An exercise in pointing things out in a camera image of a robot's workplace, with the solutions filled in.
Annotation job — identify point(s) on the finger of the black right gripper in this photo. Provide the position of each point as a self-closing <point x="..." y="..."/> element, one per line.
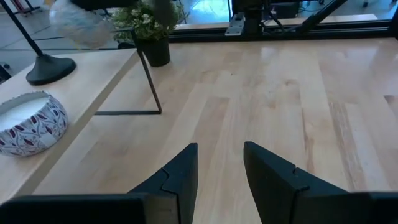
<point x="163" y="12"/>
<point x="102" y="3"/>

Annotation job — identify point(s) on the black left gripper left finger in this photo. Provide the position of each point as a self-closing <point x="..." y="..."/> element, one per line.
<point x="182" y="186"/>

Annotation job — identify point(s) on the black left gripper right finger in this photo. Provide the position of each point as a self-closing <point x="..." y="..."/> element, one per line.
<point x="273" y="186"/>

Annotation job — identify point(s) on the black candlestick holder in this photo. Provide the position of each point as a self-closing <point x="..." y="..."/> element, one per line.
<point x="49" y="70"/>

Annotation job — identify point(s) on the green potted plant black pot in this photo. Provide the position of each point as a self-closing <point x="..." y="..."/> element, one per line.
<point x="155" y="53"/>

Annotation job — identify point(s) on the silver aluminium mounting bracket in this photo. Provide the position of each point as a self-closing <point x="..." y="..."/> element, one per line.
<point x="234" y="26"/>

